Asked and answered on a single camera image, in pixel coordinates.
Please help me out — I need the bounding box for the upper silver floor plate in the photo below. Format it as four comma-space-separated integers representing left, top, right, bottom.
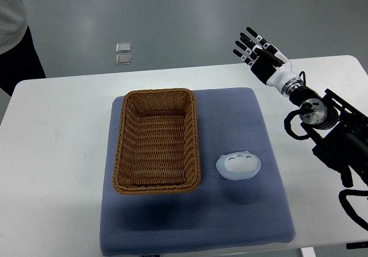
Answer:
116, 43, 131, 53

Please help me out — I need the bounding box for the blue padded mat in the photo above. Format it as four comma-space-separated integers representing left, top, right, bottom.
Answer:
100, 87, 295, 256

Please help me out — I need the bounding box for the person in grey shirt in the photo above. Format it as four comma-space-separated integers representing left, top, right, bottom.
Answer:
1, 0, 46, 96

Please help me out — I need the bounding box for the black cable loop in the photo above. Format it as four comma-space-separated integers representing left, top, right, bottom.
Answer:
283, 109, 317, 141

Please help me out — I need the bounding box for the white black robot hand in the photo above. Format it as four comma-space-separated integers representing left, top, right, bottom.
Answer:
233, 26, 296, 86

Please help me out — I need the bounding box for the blue white plush toy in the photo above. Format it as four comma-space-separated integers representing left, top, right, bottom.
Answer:
216, 151, 262, 181

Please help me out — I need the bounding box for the brown wicker basket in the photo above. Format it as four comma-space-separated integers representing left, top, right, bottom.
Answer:
112, 88, 201, 195

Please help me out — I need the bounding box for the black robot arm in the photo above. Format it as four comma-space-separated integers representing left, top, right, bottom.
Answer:
233, 27, 367, 229

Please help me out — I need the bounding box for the silver floor plate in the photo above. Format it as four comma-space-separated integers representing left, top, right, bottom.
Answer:
116, 54, 131, 65
116, 43, 131, 53

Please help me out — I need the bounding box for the lower silver floor plate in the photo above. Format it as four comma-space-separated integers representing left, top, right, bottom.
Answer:
116, 54, 131, 65

